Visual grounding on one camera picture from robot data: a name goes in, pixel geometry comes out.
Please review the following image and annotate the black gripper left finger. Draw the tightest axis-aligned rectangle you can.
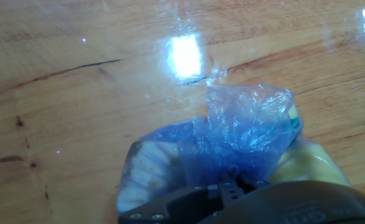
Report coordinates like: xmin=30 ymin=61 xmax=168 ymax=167
xmin=118 ymin=180 xmax=233 ymax=224

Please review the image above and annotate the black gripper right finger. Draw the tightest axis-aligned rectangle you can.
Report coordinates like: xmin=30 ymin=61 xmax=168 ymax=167
xmin=234 ymin=174 xmax=272 ymax=195

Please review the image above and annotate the purple plastic bag of sponges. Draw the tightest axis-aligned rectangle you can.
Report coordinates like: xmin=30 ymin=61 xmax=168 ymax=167
xmin=116 ymin=83 xmax=355 ymax=216

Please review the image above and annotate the yellow green scrub sponge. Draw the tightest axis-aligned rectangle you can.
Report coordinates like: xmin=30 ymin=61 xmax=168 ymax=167
xmin=287 ymin=103 xmax=302 ymax=133
xmin=268 ymin=140 xmax=354 ymax=188

